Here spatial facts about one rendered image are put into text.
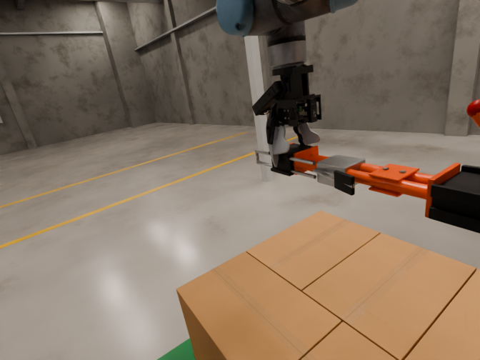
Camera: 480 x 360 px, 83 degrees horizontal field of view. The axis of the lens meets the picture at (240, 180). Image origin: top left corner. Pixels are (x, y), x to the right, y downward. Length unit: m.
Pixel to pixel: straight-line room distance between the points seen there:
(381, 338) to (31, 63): 14.35
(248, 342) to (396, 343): 0.47
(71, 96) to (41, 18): 3.00
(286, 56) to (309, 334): 0.89
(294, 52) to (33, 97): 14.01
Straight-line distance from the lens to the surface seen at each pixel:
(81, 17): 15.26
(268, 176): 3.85
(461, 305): 1.31
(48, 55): 14.66
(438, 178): 0.46
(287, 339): 1.09
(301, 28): 0.60
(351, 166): 0.54
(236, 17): 0.50
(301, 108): 0.59
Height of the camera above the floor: 1.39
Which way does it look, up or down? 20 degrees down
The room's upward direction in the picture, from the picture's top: 9 degrees counter-clockwise
